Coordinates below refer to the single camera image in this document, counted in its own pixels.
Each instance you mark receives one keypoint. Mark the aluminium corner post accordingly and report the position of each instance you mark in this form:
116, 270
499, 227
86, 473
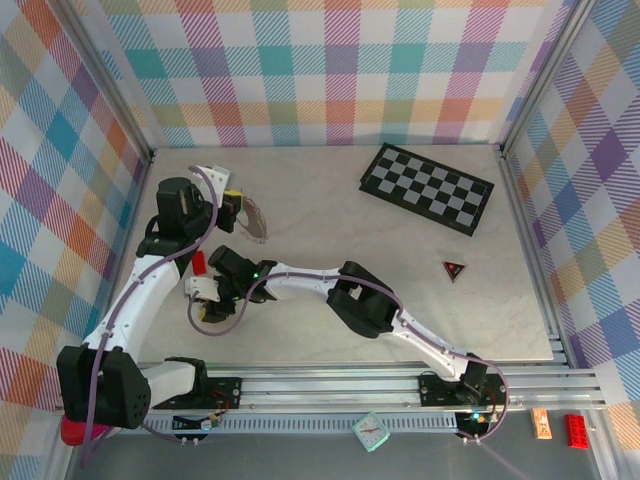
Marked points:
544, 75
109, 85

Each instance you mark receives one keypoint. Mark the black grey chessboard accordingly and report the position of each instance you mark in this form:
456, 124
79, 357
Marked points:
425, 187

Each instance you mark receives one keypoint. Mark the orange tag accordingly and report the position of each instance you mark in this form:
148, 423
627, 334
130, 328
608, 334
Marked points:
541, 425

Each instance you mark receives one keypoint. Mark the aluminium side frame rail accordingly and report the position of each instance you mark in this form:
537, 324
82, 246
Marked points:
532, 250
125, 250

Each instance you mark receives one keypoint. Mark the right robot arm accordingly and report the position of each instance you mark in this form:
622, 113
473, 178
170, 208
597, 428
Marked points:
300, 280

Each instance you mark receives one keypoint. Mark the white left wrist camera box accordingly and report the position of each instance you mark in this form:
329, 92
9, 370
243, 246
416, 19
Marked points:
215, 175

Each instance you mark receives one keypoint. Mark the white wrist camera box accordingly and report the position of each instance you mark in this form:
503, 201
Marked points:
215, 175
200, 287

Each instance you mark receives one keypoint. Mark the small plain red block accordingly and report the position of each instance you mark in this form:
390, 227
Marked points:
199, 263

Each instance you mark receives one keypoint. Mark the teal alarm clock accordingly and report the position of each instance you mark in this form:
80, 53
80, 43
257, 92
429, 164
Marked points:
371, 432

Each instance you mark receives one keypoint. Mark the black triangle with red centre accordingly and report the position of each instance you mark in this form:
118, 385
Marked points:
454, 270

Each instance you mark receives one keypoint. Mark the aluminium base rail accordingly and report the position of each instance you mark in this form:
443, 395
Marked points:
325, 392

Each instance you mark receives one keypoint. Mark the black controller bracket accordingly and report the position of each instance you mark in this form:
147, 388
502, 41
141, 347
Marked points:
472, 425
182, 425

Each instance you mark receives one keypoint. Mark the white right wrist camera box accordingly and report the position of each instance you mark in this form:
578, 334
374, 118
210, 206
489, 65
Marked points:
200, 287

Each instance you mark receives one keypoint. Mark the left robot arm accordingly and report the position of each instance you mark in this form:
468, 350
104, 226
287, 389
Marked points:
135, 300

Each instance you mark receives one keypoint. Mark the red studded toy brick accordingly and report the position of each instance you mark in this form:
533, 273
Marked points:
577, 430

